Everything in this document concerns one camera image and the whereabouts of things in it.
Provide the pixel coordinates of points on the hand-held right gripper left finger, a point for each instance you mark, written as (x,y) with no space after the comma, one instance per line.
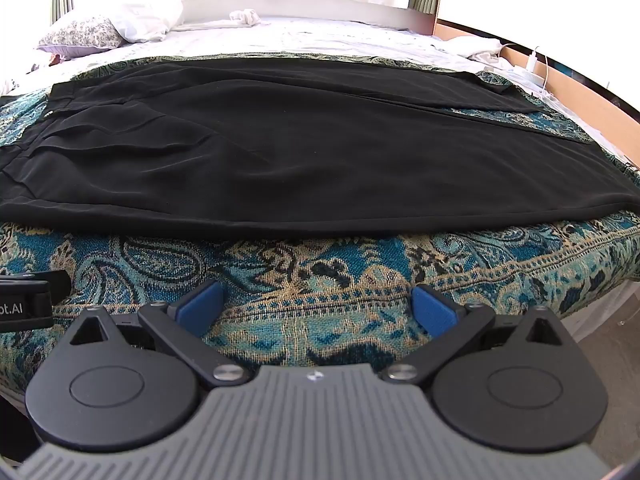
(200,307)

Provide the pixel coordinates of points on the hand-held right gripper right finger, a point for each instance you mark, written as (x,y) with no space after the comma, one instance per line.
(432,310)

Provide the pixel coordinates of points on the black pants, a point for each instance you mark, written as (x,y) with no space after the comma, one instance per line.
(300,160)

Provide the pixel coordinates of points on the teal paisley blanket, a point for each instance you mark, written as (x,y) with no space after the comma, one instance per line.
(320,280)

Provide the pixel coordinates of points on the white mattress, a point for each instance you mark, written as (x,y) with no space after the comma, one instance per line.
(600,310)

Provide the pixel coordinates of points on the pale blue round device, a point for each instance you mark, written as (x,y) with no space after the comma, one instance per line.
(527,76)

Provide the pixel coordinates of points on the wooden bed side panel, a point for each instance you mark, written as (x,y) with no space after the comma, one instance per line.
(590,95)

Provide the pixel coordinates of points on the white charger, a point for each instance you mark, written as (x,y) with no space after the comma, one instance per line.
(532,62)

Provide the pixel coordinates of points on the grey patterned pillow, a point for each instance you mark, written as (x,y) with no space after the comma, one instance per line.
(80,35)

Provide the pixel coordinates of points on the cream headboard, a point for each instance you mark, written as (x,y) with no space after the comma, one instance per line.
(420,21)

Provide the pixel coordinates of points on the white crumpled cloth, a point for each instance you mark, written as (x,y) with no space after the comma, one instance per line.
(245,16)

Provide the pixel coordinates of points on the white bed sheet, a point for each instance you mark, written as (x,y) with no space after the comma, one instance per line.
(325,35)

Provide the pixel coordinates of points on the white pillow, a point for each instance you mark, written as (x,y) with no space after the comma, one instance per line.
(145,15)

